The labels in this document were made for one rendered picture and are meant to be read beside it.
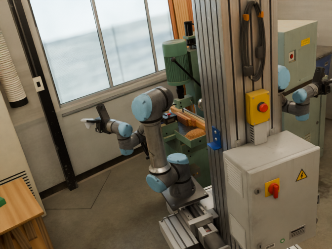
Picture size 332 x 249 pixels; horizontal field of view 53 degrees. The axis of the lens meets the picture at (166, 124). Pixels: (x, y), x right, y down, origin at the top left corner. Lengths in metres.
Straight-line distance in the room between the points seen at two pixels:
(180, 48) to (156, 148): 0.96
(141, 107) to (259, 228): 0.73
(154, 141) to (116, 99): 2.15
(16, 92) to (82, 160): 1.09
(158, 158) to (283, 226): 0.64
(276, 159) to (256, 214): 0.24
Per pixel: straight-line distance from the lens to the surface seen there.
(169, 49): 2.38
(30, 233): 3.06
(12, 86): 3.16
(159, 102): 1.56
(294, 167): 1.43
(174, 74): 2.43
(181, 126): 2.50
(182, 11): 3.94
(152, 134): 1.60
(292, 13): 4.54
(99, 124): 1.96
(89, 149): 3.75
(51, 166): 3.66
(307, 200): 1.59
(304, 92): 2.02
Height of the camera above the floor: 1.96
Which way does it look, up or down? 24 degrees down
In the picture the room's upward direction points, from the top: 9 degrees counter-clockwise
